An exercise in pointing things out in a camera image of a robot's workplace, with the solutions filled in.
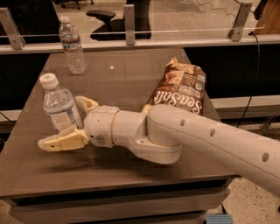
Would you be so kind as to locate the black office chair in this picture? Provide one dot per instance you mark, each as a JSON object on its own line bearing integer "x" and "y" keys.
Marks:
{"x": 114, "y": 29}

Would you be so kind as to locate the brown sea salt chip bag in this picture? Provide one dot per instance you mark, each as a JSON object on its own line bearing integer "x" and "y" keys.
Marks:
{"x": 182, "y": 86}

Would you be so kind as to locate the left metal railing bracket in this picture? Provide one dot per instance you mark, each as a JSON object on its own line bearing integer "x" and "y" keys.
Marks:
{"x": 16, "y": 40}

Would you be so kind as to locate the grey cabinet drawer front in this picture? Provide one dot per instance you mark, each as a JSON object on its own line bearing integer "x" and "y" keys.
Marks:
{"x": 177, "y": 207}

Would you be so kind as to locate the blue label plastic water bottle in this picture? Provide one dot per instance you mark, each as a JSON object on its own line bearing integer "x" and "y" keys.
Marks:
{"x": 59, "y": 104}

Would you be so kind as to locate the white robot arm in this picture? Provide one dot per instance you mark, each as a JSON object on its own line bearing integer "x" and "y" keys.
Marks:
{"x": 159, "y": 134}

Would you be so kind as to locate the blue perforated floor box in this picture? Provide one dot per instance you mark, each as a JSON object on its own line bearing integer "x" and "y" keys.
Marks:
{"x": 212, "y": 218}

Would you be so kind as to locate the middle metal railing bracket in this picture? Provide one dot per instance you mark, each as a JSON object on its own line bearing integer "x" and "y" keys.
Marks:
{"x": 129, "y": 24}

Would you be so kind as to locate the right metal railing bracket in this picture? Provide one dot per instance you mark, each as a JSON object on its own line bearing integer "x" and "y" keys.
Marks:
{"x": 235, "y": 33}

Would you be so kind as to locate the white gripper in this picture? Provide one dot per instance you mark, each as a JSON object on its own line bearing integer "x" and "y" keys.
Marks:
{"x": 99, "y": 126}

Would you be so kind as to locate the metal railing bracket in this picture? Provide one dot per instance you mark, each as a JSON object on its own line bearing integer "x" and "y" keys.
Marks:
{"x": 16, "y": 40}
{"x": 129, "y": 24}
{"x": 235, "y": 33}

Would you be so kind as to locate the clear plastic water bottle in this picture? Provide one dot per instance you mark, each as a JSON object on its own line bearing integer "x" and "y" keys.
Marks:
{"x": 71, "y": 44}

